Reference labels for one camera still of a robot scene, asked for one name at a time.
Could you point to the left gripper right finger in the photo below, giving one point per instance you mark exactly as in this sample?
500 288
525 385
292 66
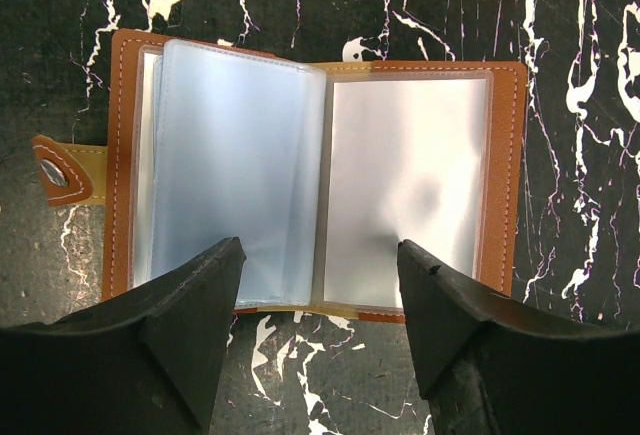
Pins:
489 364

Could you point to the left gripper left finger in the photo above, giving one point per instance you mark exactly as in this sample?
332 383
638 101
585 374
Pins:
145 362

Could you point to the brown leather card holder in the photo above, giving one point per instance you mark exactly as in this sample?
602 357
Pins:
319 169

